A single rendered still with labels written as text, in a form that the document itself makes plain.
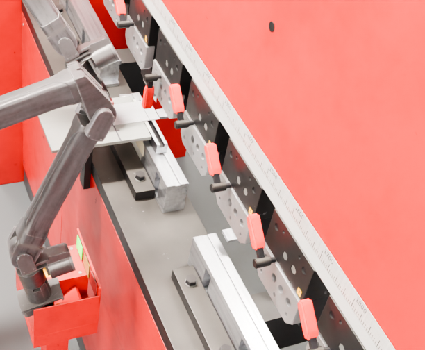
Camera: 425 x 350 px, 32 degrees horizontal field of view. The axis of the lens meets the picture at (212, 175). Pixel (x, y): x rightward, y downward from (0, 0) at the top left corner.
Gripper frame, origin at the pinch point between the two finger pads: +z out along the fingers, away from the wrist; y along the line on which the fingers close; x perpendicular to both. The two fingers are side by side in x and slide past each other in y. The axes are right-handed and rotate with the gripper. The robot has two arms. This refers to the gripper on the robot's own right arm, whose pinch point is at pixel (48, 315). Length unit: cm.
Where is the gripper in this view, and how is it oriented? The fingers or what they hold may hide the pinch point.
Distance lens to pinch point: 189.7
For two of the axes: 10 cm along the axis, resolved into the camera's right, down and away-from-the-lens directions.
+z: 0.8, 7.0, 7.1
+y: 9.2, -3.2, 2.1
